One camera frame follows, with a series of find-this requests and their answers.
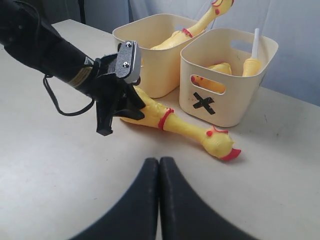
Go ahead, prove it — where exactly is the chicken neck with white squeaker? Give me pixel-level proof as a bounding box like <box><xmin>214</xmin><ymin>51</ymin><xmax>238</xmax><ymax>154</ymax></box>
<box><xmin>242</xmin><ymin>28</ymin><xmax>261</xmax><ymax>77</ymax></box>

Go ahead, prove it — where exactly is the headless rubber chicken body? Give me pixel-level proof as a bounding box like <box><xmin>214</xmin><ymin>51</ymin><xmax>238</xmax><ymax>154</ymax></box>
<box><xmin>190</xmin><ymin>62</ymin><xmax>232</xmax><ymax>94</ymax></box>

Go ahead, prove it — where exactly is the yellow rubber chicken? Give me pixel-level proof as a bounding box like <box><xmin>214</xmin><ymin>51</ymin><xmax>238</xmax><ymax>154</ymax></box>
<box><xmin>120</xmin><ymin>86</ymin><xmax>242</xmax><ymax>161</ymax></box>
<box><xmin>151</xmin><ymin>0</ymin><xmax>235</xmax><ymax>50</ymax></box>

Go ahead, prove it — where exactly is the cream bin marked X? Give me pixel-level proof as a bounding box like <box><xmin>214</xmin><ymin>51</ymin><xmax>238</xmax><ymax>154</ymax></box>
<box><xmin>179</xmin><ymin>28</ymin><xmax>279</xmax><ymax>127</ymax></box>

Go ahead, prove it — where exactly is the cream bin marked O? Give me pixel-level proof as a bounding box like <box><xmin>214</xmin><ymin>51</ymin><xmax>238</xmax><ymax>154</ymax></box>
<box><xmin>112</xmin><ymin>13</ymin><xmax>205</xmax><ymax>98</ymax></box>

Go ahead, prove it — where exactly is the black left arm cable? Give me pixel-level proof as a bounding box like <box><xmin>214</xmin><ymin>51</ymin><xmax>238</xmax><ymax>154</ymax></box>
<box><xmin>42</xmin><ymin>73</ymin><xmax>97</xmax><ymax>117</ymax></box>

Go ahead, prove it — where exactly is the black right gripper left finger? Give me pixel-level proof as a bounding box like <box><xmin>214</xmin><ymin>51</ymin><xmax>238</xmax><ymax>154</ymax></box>
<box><xmin>72</xmin><ymin>158</ymin><xmax>159</xmax><ymax>240</ymax></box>

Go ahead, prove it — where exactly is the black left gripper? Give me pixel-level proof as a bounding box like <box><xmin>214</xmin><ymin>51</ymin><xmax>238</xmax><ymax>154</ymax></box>
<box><xmin>88</xmin><ymin>53</ymin><xmax>146</xmax><ymax>136</ymax></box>

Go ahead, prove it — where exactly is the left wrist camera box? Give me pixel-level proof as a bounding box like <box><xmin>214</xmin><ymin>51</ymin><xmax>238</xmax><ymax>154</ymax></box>
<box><xmin>115</xmin><ymin>40</ymin><xmax>142</xmax><ymax>84</ymax></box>

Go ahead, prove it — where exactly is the blue-grey backdrop curtain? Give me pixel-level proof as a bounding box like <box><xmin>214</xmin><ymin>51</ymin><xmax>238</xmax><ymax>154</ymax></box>
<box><xmin>32</xmin><ymin>0</ymin><xmax>320</xmax><ymax>106</ymax></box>

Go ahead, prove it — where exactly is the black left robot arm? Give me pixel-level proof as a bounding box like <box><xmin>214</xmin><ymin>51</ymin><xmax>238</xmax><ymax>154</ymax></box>
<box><xmin>0</xmin><ymin>0</ymin><xmax>145</xmax><ymax>136</ymax></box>

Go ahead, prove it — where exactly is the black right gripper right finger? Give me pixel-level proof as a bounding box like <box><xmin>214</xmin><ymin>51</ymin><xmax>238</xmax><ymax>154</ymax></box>
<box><xmin>159</xmin><ymin>157</ymin><xmax>255</xmax><ymax>240</ymax></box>

